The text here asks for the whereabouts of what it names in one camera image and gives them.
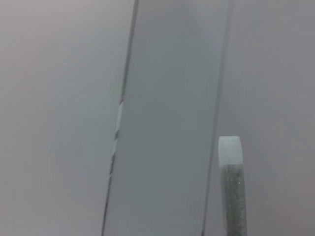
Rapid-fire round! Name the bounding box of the grey marker pen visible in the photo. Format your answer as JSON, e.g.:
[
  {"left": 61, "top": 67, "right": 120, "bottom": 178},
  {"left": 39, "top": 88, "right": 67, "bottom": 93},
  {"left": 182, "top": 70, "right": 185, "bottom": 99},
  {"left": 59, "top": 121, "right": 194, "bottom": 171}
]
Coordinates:
[{"left": 218, "top": 135, "right": 248, "bottom": 236}]

